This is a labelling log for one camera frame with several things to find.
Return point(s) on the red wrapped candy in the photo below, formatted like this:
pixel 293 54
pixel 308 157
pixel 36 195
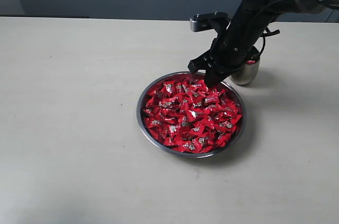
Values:
pixel 199 85
pixel 187 147
pixel 169 87
pixel 224 127

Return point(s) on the stainless steel cup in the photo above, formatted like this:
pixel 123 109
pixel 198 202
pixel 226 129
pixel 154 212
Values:
pixel 247 72

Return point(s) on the round steel plate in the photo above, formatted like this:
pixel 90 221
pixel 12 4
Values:
pixel 189 115

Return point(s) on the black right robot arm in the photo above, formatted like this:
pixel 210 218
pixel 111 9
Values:
pixel 277 8

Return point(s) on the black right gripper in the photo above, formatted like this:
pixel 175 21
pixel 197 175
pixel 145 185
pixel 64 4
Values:
pixel 232 48

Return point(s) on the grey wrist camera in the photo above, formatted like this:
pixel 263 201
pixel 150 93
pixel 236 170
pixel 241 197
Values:
pixel 217 21

